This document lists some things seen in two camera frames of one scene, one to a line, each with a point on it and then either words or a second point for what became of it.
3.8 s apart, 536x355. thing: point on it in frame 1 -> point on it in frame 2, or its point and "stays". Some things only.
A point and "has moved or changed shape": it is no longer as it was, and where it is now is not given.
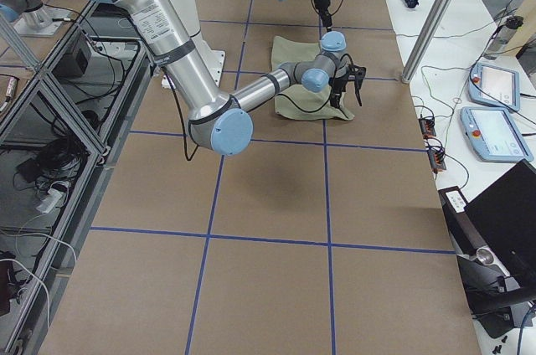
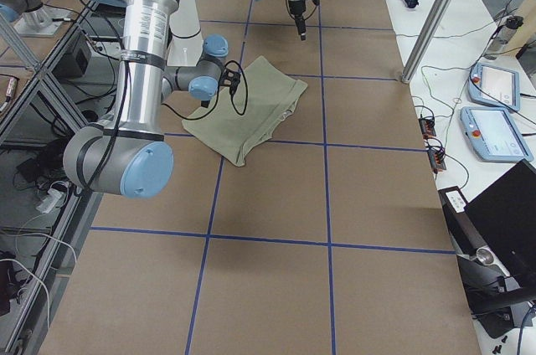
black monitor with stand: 494,239 stays
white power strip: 49,201 stays
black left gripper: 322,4 -> 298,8
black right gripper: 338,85 -> 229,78
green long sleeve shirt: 296,103 has moved or changed shape
